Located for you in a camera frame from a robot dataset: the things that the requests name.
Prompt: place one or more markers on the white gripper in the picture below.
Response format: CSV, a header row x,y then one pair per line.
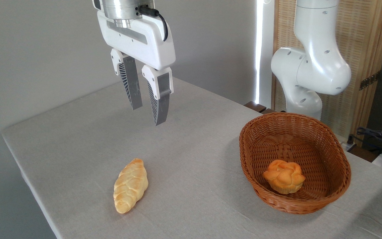
x,y
144,39

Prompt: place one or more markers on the long braided bread loaf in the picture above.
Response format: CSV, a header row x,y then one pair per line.
x,y
130,186

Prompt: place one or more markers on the round knotted bread roll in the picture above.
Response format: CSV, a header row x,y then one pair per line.
x,y
284,177

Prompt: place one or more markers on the brown oval wicker basket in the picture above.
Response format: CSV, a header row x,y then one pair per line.
x,y
310,146

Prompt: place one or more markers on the grey tablecloth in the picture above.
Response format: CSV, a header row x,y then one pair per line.
x,y
184,159

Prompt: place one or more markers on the dark brown wooden furniture piece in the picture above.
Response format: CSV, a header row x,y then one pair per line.
x,y
255,107

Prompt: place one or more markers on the white power strip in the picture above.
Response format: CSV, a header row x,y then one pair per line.
x,y
348,146

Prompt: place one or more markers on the metal screen hinge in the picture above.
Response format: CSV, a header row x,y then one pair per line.
x,y
369,81

